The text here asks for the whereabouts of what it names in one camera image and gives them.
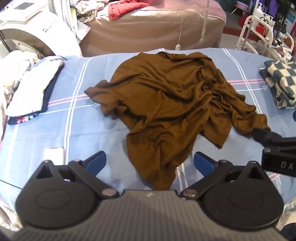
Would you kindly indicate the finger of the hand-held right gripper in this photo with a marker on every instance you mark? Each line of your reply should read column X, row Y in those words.
column 263, row 136

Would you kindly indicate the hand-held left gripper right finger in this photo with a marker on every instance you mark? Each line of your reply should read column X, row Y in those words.
column 203, row 162

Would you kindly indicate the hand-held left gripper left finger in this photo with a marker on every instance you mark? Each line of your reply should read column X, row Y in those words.
column 97, row 162

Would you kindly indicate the brown knit garment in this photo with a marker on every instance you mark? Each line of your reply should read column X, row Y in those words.
column 166, row 104

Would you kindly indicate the navy and white clothes pile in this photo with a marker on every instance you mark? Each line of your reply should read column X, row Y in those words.
column 11, row 69

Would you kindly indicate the pile of light clothes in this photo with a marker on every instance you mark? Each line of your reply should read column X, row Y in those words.
column 90, row 9

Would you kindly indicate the white phone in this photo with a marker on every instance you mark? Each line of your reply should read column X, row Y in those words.
column 54, row 155

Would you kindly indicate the checkered folded garment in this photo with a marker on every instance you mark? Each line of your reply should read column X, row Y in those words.
column 281, row 81

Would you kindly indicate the dark floral garment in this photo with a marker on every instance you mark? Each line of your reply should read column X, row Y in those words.
column 20, row 119

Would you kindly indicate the white garment with navy trim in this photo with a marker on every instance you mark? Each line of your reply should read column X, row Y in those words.
column 32, row 88

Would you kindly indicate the white metal rack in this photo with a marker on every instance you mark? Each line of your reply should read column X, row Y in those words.
column 261, row 34

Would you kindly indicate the red box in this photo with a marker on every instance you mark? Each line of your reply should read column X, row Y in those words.
column 242, row 20

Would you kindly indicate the white pump bottle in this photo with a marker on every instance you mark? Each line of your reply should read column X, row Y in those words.
column 260, row 8

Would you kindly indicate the clear plastic pole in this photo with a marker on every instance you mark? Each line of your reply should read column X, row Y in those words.
column 205, row 18

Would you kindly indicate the pink basin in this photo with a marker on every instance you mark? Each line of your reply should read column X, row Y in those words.
column 242, row 4

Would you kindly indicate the white machine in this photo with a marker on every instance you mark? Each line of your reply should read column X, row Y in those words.
column 37, row 27

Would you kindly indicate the red padded jacket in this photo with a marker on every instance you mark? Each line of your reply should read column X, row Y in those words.
column 124, row 8

